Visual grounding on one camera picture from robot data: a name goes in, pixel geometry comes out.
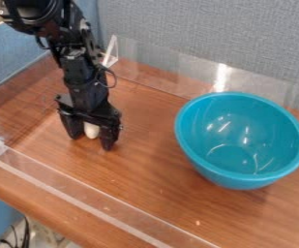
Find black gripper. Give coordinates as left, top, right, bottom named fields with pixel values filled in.
left=54, top=72, right=120, bottom=151

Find white toy mushroom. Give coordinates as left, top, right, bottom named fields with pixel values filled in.
left=84, top=122, right=100, bottom=140

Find blue plastic bowl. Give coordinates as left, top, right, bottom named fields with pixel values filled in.
left=173, top=92, right=299, bottom=190

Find clear acrylic barrier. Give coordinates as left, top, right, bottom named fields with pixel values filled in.
left=0, top=38, right=299, bottom=248

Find black cables under table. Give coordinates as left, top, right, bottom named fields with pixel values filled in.
left=0, top=215, right=32, bottom=248

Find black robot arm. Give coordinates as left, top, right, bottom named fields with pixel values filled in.
left=0, top=0, right=121, bottom=150

